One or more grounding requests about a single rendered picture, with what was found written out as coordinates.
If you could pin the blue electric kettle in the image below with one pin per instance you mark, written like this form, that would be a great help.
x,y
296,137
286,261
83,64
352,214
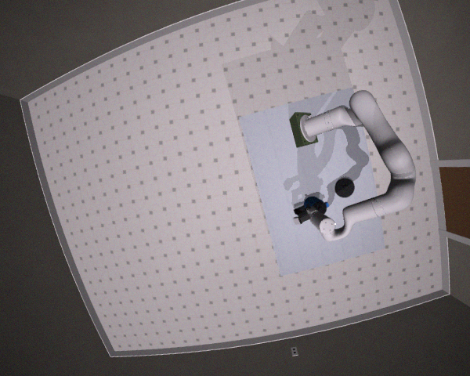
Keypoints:
x,y
312,201

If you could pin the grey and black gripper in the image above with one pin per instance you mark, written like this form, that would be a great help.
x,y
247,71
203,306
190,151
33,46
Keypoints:
x,y
310,210

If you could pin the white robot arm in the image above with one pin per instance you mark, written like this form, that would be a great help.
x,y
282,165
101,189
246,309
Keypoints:
x,y
393,152

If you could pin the black round disk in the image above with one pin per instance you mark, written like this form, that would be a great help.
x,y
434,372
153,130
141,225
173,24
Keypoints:
x,y
344,187

